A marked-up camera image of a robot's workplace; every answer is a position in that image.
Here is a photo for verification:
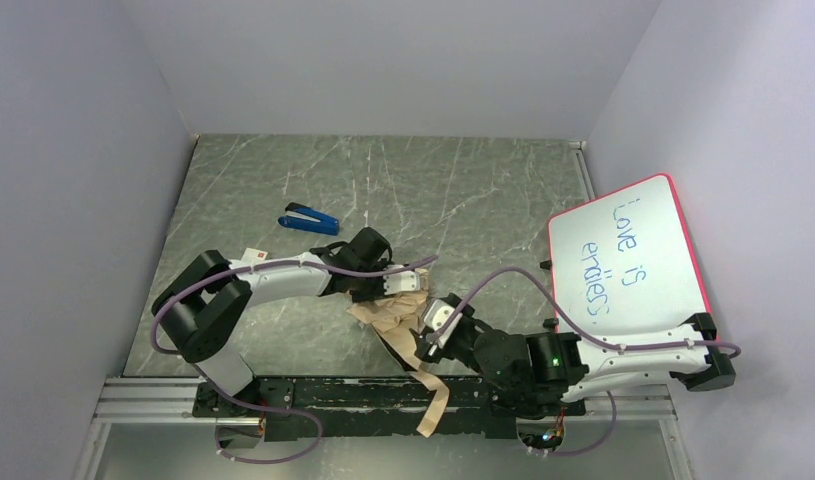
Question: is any beige folding umbrella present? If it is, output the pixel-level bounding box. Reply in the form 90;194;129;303
347;269;450;438

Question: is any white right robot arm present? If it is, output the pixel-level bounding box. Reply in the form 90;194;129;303
412;294;736;420

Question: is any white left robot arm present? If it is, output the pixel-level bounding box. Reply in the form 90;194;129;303
151;227;392;396

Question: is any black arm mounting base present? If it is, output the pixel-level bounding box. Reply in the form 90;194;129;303
191;375;586;442

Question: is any blue stapler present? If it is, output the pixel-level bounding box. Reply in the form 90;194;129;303
277;202;340;236

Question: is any small white paper box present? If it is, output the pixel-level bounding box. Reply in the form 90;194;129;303
241;247;268;263

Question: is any pink-framed whiteboard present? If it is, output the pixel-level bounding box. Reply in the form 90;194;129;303
546;173;709;336

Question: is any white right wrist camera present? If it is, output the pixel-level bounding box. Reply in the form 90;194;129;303
421;299;455;331

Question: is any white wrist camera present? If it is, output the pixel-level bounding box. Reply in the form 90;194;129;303
421;299;455;331
382;266;430;296

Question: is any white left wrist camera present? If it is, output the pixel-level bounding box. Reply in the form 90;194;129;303
382;266;430;296

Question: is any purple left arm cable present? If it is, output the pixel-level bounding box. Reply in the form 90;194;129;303
148;255;440;466

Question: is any aluminium frame rail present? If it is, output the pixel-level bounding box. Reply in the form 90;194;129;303
92;377;677;426

